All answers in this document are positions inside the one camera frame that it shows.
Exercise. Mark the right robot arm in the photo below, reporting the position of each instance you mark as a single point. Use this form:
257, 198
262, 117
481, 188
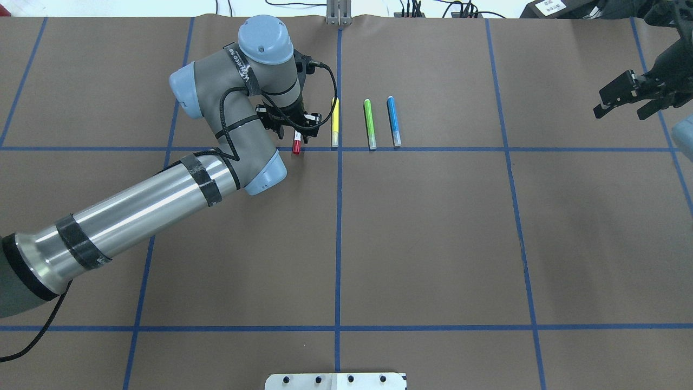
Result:
677, 58

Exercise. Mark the white pedestal base plate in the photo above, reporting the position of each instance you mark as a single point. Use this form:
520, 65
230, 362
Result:
362, 380

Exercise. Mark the green marker pen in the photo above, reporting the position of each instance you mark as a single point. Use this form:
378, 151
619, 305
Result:
369, 124

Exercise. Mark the black power adapter box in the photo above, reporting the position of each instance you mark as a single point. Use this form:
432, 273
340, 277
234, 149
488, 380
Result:
558, 9

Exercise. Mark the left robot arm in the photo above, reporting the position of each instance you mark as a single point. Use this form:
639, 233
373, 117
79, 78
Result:
249, 88

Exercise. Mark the brown paper table mat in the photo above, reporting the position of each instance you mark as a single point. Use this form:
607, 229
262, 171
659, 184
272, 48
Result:
513, 241

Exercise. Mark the blue marker pen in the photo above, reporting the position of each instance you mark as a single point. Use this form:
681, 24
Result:
394, 122

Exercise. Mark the yellow marker pen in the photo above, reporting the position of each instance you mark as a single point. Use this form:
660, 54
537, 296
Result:
335, 123

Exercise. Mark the red marker pen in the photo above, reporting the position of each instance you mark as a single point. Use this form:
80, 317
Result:
297, 143

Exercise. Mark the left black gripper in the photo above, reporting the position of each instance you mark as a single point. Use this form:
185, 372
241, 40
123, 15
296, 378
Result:
293, 117

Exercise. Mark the aluminium frame post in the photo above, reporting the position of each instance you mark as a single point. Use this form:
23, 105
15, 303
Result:
339, 12

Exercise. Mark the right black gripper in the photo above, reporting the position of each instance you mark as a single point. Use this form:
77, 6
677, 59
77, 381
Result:
673, 70

